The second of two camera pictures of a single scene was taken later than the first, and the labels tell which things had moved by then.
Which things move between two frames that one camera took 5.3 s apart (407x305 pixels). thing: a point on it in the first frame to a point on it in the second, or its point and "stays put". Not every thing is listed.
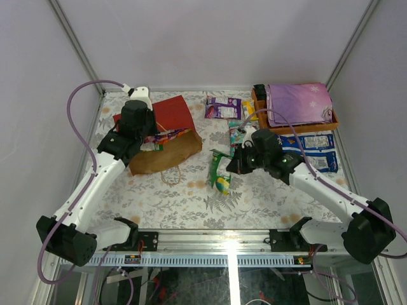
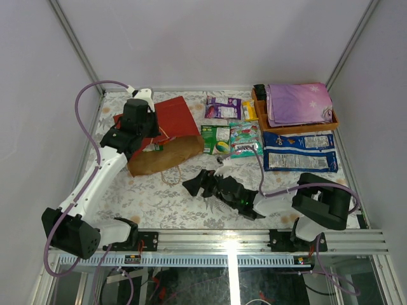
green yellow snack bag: (219, 174) to (216, 139)
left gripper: (151, 124) stays put
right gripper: (236, 164) to (205, 180)
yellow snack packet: (248, 108) stays put
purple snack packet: (223, 107) stays put
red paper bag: (171, 114) stays put
